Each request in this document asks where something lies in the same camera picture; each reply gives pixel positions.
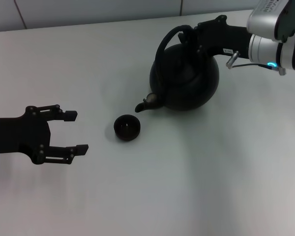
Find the black teacup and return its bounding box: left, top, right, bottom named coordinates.
left=113, top=114, right=142, bottom=142

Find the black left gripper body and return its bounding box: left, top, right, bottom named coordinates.
left=0, top=105, right=52, bottom=166

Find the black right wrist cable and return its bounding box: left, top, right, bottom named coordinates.
left=225, top=50, right=286, bottom=76

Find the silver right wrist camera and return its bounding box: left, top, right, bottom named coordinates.
left=246, top=0, right=295, bottom=43

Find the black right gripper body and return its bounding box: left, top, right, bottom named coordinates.
left=193, top=15, right=252, bottom=59

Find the black round teapot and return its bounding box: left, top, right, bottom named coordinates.
left=134, top=25, right=220, bottom=114

